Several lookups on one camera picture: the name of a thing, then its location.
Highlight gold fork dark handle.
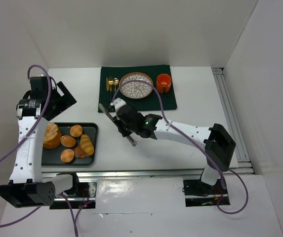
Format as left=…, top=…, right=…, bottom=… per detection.
left=108, top=77, right=113, bottom=102

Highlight gold knife dark handle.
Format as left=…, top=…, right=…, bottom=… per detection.
left=106, top=77, right=110, bottom=102

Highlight brown croissant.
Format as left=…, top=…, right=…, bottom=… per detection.
left=74, top=146, right=88, bottom=158

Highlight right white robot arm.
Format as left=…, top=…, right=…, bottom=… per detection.
left=111, top=98, right=236, bottom=189

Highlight round bun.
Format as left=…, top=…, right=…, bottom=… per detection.
left=60, top=135, right=76, bottom=148
left=60, top=149, right=75, bottom=163
left=70, top=124, right=83, bottom=138

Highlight purple cable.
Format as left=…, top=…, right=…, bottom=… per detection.
left=111, top=80, right=249, bottom=214
left=0, top=64, right=92, bottom=237

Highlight round bun top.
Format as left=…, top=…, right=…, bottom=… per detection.
left=70, top=124, right=83, bottom=138

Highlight metal tongs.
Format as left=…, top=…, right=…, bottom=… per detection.
left=99, top=103, right=137, bottom=147

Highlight striped long bread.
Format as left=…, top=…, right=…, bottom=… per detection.
left=80, top=134, right=94, bottom=156

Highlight dark green placemat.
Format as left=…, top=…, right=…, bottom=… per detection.
left=99, top=65, right=177, bottom=113

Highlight round bun middle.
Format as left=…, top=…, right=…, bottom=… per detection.
left=60, top=135, right=76, bottom=148

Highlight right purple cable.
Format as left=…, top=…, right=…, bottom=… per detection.
left=111, top=80, right=249, bottom=214

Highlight floral patterned plate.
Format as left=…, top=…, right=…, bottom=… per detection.
left=119, top=72, right=154, bottom=99

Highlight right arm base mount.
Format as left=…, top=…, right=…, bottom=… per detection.
left=182, top=179, right=230, bottom=207

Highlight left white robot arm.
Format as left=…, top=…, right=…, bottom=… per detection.
left=0, top=76, right=79, bottom=208

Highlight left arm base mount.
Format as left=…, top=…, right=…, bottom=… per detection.
left=49, top=179, right=98, bottom=210

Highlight round bun bottom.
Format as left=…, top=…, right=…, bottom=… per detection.
left=60, top=149, right=75, bottom=163

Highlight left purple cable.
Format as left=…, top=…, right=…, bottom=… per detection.
left=0, top=64, right=92, bottom=237

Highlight gold spoon dark handle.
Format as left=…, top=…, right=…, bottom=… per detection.
left=112, top=78, right=120, bottom=100

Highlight aluminium rail right side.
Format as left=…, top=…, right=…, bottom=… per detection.
left=212, top=68, right=254, bottom=174

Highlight orange mug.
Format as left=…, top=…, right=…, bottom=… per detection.
left=156, top=74, right=172, bottom=94

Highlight large orange round bread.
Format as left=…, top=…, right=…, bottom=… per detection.
left=43, top=122, right=62, bottom=150

